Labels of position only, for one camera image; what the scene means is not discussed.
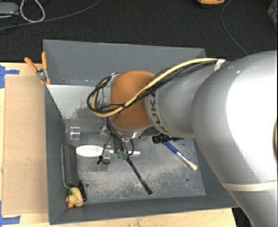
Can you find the blue handled brush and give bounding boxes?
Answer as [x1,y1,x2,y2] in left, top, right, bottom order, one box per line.
[163,141,198,172]

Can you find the clear glass block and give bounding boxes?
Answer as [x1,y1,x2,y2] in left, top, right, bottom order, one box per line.
[65,126,82,141]

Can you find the brown cardboard board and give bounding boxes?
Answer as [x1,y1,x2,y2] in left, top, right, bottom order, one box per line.
[1,74,49,215]

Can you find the grey metal bin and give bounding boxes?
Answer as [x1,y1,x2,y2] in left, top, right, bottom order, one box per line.
[43,39,239,225]

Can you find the black thin stick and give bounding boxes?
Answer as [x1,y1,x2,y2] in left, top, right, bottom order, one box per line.
[126,156,154,195]

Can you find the small black block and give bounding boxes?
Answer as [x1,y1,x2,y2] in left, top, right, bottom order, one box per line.
[78,179,87,202]

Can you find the yellow rubber duck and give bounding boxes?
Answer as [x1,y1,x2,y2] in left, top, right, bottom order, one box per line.
[65,187,84,209]

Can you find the white plastic spoon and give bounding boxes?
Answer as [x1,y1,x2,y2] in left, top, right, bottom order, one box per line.
[75,145,141,157]

